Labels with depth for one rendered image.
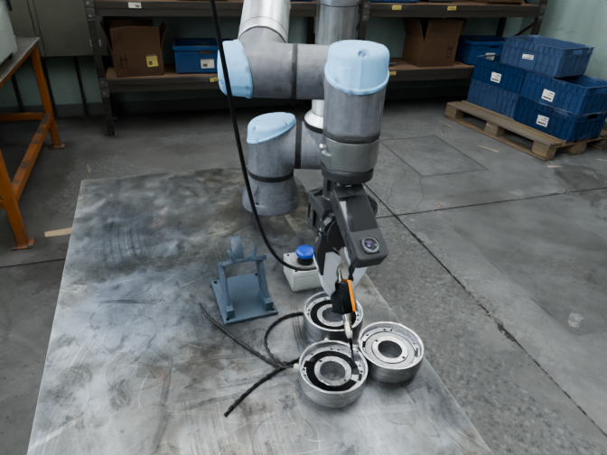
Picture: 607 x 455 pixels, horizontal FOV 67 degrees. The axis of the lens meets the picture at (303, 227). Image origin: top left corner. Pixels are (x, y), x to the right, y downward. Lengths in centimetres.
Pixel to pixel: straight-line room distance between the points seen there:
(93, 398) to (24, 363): 132
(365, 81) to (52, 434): 62
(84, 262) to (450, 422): 77
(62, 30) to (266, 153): 337
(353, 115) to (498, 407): 149
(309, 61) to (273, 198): 55
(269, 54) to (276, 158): 49
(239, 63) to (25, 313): 184
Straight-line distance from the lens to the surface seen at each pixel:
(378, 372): 76
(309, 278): 91
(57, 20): 433
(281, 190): 116
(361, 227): 60
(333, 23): 102
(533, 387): 203
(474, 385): 195
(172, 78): 401
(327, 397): 71
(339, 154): 59
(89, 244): 113
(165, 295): 94
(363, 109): 57
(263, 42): 68
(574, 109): 423
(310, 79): 66
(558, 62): 434
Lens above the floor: 138
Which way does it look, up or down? 31 degrees down
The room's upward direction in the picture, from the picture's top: 3 degrees clockwise
